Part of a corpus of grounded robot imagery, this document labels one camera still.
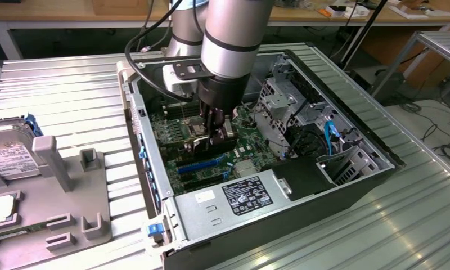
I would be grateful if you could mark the hard disk with blue bracket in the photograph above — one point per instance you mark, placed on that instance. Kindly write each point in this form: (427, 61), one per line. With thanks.
(7, 149)

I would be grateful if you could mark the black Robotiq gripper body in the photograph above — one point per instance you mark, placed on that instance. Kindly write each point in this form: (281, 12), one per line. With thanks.
(221, 92)

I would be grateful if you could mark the grey power supply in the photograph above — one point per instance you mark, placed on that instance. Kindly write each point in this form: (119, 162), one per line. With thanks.
(207, 209)

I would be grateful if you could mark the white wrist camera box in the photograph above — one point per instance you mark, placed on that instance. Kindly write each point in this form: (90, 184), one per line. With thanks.
(180, 81)

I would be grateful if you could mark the silver perforated disk bay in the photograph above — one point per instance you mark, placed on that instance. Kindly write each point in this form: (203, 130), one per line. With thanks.
(351, 166)

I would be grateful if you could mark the black plastic shroud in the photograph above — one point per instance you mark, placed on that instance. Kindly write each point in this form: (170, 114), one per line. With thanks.
(304, 177)

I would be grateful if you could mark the orange and white box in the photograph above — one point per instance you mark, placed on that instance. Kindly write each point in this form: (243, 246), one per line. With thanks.
(327, 11)

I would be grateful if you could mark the green motherboard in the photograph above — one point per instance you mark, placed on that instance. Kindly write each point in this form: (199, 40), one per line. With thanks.
(251, 146)

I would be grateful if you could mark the silver drive cage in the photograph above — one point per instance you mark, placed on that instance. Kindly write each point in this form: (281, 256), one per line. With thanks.
(281, 107)

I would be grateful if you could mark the black equipment box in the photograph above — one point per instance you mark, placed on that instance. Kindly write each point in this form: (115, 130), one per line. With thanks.
(391, 81)

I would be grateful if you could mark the white flat tray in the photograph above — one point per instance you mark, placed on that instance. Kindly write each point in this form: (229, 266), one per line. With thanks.
(409, 12)

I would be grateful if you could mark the blue case latch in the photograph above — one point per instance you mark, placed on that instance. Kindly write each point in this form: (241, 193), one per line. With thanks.
(154, 229)

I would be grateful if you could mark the wooden workbench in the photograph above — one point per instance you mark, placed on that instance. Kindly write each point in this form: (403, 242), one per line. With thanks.
(397, 21)

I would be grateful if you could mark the CPU socket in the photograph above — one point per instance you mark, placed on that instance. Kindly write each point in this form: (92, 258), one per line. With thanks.
(195, 128)

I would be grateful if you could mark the thin locking lever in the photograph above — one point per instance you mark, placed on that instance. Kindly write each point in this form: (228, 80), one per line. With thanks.
(183, 112)

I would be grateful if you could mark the silver chipset heatsink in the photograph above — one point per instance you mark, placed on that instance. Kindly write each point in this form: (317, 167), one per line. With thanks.
(247, 167)

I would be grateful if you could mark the black and white box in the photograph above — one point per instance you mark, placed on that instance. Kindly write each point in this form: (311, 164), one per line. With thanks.
(355, 11)

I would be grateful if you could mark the blue expansion slot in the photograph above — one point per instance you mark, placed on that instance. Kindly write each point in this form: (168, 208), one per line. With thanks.
(196, 166)

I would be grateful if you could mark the open black PC case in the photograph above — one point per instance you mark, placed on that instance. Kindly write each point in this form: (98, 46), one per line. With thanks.
(360, 121)

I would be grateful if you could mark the black slanted pole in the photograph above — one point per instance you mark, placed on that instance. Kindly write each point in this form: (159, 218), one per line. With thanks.
(364, 31)

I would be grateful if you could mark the long black expansion slot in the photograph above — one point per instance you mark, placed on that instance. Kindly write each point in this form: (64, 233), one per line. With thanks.
(199, 161)

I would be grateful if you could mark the green loose RAM stick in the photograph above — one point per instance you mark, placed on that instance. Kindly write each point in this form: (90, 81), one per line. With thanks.
(19, 230)

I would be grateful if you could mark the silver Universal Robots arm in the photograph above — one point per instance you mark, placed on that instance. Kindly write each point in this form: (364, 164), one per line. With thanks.
(232, 42)

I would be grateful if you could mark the aluminium frame table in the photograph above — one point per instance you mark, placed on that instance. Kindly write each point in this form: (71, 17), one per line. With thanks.
(447, 42)

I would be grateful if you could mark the grey parts rack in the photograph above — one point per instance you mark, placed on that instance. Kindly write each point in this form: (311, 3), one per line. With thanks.
(42, 202)

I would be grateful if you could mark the short black expansion slot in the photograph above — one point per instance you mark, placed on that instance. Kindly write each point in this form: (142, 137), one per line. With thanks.
(204, 184)

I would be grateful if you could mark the black RAM slot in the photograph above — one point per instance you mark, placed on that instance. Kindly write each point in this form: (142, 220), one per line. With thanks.
(182, 113)
(180, 107)

